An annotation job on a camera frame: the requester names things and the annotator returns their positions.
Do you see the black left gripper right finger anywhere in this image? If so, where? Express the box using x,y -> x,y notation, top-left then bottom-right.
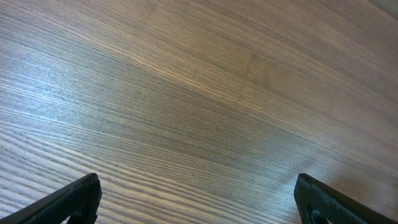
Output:
294,173 -> 397,224

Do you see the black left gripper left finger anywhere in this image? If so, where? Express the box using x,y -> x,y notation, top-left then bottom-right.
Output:
1,173 -> 102,224

